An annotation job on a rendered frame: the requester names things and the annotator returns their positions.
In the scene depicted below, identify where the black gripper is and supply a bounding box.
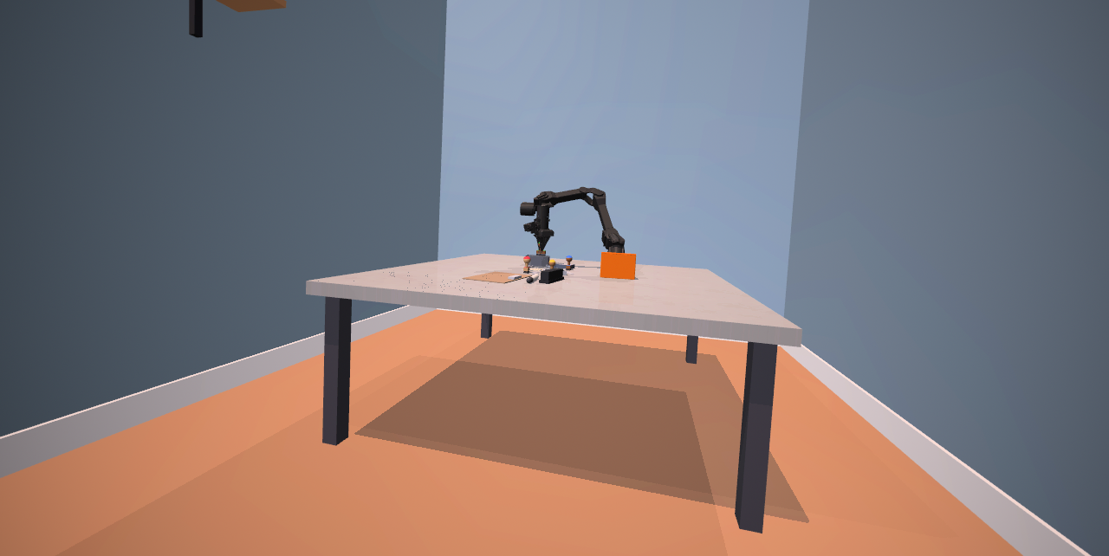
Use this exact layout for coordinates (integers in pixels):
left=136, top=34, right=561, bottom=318
left=530, top=218, right=555, bottom=251

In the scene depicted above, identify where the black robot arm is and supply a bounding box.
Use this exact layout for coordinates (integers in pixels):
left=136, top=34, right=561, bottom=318
left=520, top=188, right=625, bottom=253

